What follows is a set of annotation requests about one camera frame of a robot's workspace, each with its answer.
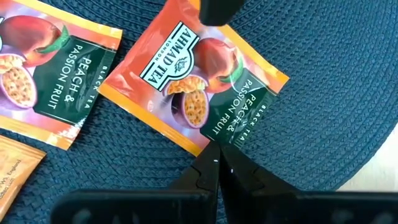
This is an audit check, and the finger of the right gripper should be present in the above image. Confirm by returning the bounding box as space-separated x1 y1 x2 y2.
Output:
198 0 246 27

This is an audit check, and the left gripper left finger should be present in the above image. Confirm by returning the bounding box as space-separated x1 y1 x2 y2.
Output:
51 141 221 224

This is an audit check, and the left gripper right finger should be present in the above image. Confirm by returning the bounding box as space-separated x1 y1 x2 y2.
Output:
218 142 398 224

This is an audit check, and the peach passion fruit tea packet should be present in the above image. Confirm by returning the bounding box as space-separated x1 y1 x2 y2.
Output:
0 0 124 151
98 0 290 157

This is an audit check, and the dark blue round placemat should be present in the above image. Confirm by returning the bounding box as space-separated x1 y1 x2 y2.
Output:
0 0 398 224

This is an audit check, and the plain orange tea packet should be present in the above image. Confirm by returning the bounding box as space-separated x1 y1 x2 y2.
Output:
0 134 47 220

